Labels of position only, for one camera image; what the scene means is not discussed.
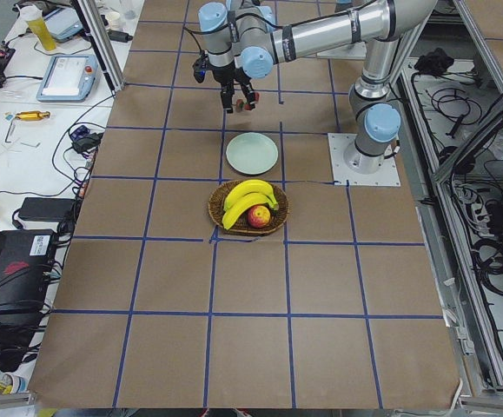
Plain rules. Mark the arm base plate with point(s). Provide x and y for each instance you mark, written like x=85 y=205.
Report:
x=385 y=165

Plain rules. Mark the red yellow apple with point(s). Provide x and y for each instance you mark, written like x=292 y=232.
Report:
x=258 y=216

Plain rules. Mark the black power adapter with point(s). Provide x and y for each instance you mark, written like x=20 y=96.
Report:
x=40 y=209

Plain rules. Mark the yellow bottle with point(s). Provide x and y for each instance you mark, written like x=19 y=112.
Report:
x=34 y=18

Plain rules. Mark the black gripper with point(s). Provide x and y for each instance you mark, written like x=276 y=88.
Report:
x=223 y=76

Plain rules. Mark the woven wicker basket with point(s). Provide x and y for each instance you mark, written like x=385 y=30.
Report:
x=241 y=227

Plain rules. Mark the yellow banana bunch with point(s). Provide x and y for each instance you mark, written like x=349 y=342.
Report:
x=244 y=196

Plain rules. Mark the light green plate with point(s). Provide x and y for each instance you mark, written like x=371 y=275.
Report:
x=252 y=153

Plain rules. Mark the aluminium frame post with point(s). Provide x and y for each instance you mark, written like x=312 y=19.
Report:
x=94 y=28

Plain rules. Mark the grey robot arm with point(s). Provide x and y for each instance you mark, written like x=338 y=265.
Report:
x=242 y=43

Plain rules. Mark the blue teach pendant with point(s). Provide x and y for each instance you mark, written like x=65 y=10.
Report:
x=68 y=78
x=63 y=24

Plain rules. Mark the black computer case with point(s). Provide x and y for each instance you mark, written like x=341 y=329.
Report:
x=27 y=257

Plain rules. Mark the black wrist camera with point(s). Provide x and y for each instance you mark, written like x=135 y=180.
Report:
x=200 y=67

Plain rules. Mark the gold metal cylinder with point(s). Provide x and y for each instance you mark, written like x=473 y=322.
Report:
x=32 y=115

